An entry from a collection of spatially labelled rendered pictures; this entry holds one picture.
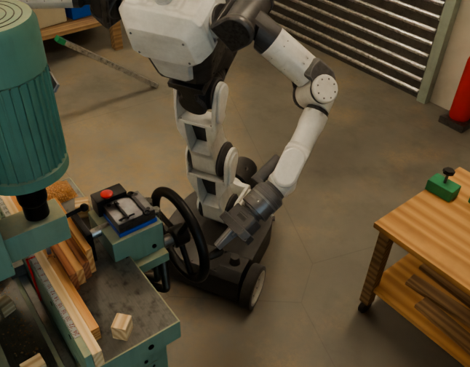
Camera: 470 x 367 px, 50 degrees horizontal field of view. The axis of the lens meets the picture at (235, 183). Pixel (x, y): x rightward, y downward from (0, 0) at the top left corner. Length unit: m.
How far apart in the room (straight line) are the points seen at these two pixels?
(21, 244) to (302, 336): 1.38
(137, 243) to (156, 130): 2.10
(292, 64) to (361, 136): 2.03
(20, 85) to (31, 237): 0.37
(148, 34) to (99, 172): 1.66
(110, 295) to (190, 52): 0.67
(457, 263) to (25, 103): 1.49
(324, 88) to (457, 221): 0.91
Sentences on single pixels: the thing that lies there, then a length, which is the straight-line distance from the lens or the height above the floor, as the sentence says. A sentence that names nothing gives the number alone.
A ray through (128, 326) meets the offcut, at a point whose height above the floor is 0.93.
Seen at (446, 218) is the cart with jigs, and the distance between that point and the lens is 2.07.
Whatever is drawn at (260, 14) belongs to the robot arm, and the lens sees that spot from 1.37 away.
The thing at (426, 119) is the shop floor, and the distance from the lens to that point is 3.71.
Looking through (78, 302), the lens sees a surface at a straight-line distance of 1.14.
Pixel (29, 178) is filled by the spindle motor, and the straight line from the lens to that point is 1.00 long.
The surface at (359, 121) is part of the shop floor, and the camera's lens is 3.52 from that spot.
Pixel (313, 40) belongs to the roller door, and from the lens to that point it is 4.45.
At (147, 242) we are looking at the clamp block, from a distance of 1.26.
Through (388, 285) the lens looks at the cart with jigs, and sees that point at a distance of 2.23.
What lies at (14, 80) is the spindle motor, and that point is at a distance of 0.89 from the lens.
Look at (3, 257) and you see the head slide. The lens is 1.11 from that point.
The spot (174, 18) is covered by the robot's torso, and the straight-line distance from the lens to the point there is 1.40.
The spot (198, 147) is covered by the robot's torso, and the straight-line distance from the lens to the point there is 1.93.
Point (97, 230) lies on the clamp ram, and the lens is 1.25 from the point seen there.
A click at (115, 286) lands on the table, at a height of 0.90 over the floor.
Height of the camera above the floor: 1.82
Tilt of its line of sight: 40 degrees down
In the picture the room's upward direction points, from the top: 2 degrees clockwise
